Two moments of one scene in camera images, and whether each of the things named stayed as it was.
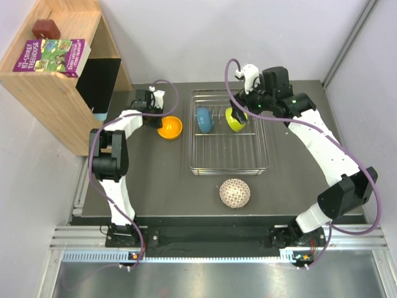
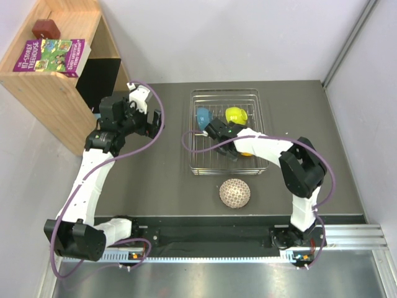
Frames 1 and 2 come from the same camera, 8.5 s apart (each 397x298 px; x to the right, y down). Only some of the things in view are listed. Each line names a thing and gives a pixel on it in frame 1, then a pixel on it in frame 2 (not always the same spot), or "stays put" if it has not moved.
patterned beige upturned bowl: (234, 193) stays put
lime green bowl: (234, 123) stays put
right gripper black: (244, 99) -> (232, 156)
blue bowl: (205, 120) stays put
